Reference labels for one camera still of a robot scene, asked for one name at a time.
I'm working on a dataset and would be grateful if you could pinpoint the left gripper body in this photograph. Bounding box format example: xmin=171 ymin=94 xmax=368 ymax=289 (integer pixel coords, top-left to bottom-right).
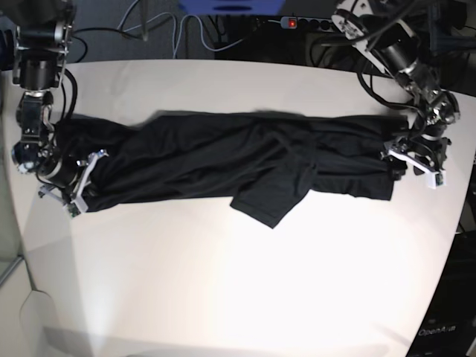
xmin=381 ymin=135 xmax=451 ymax=190

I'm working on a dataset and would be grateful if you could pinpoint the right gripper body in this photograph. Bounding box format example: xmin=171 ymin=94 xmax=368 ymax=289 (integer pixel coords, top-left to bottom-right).
xmin=36 ymin=149 xmax=109 ymax=218

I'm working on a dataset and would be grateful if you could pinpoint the dark long-sleeve T-shirt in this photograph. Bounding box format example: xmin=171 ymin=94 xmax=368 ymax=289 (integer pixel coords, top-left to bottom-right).
xmin=57 ymin=112 xmax=408 ymax=228

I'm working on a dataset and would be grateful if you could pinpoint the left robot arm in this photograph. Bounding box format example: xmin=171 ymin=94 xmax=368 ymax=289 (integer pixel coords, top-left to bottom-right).
xmin=332 ymin=1 xmax=460 ymax=189

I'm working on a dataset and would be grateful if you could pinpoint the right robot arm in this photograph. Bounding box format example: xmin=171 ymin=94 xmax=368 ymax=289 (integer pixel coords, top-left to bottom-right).
xmin=1 ymin=1 xmax=107 ymax=218

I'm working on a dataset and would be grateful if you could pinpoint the glass side panel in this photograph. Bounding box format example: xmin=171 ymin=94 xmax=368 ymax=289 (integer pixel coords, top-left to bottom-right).
xmin=1 ymin=164 xmax=22 ymax=283

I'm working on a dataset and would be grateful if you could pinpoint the black OpenArm control box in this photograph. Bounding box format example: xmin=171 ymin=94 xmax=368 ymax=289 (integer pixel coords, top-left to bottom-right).
xmin=407 ymin=231 xmax=475 ymax=356

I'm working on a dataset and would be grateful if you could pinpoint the blue plastic bin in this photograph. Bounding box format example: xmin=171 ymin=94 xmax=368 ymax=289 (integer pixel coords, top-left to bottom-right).
xmin=179 ymin=0 xmax=285 ymax=16

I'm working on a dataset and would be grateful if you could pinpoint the grey power strip red switch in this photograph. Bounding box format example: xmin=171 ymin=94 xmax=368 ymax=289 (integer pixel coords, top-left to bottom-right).
xmin=278 ymin=16 xmax=336 ymax=33

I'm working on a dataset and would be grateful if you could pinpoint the light grey cable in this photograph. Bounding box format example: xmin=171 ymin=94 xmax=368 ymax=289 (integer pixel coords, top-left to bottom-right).
xmin=116 ymin=0 xmax=280 ymax=59

